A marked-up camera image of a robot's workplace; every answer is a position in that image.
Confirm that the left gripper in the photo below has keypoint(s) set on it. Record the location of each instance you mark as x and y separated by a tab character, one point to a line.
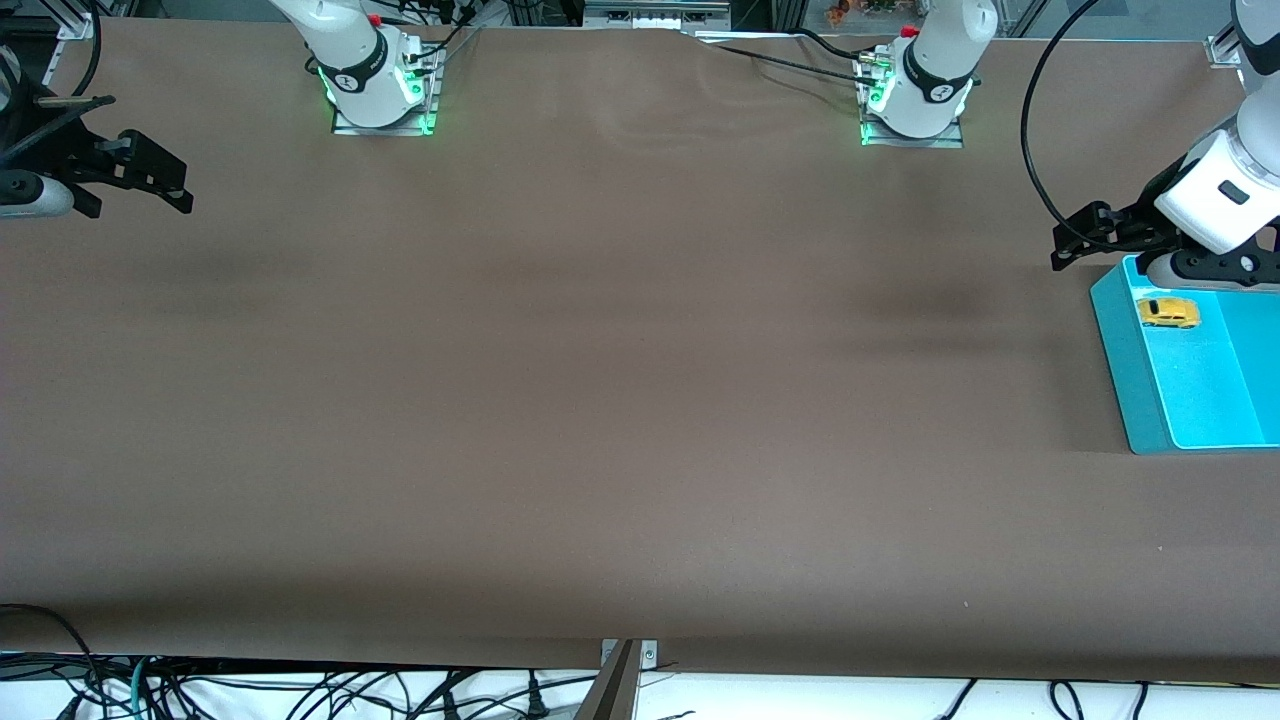
1150	204

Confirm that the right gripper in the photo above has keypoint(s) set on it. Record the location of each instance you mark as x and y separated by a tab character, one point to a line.
62	152

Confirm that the yellow beetle toy car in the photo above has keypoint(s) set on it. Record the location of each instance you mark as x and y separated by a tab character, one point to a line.
1170	313

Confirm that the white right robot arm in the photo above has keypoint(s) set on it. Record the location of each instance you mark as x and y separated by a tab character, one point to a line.
355	60

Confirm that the teal plastic bin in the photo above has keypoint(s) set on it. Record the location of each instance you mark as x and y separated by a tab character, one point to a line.
1200	390

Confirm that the small orange item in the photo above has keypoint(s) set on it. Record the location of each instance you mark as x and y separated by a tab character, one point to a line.
850	10

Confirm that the brown table cover sheet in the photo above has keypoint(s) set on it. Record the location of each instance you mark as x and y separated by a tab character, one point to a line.
640	400

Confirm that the dark brown support beam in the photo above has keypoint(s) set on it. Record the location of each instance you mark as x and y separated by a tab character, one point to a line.
612	695

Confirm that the white table corner bracket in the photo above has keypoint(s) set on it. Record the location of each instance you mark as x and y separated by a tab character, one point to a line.
75	27
1218	52

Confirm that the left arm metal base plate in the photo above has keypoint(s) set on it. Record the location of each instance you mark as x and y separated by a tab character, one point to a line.
955	140

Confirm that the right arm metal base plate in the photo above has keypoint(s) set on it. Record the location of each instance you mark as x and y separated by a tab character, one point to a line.
430	100

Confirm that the grey aluminium frame beam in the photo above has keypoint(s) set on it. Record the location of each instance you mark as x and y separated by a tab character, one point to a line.
655	14

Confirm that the silver metal table bracket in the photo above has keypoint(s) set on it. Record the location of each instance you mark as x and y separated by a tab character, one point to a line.
650	655

